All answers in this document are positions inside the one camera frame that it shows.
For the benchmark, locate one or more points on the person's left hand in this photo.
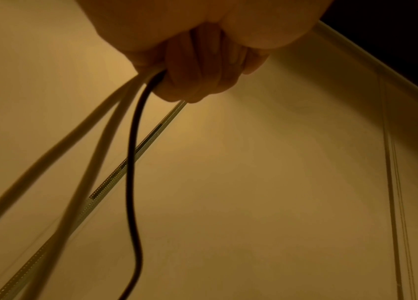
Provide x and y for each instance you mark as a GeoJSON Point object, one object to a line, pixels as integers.
{"type": "Point", "coordinates": [201, 35]}

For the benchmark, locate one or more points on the slotted metal wall rail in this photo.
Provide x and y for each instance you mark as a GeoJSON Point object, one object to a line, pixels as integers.
{"type": "Point", "coordinates": [149, 137]}

